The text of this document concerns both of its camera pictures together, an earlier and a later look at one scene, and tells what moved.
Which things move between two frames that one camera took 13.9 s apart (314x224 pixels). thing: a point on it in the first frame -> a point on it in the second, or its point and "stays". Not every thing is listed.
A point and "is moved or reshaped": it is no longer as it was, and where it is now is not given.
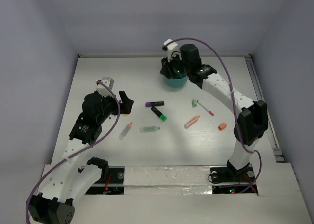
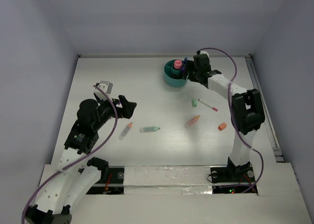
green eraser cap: x=194 y=103 stays
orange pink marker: x=191 y=122 stays
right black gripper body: x=175 y=67 -> x=194 y=73
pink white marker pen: x=211 y=113 is moved or reshaped
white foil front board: x=167 y=180 stays
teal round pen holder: x=178 y=81 stays
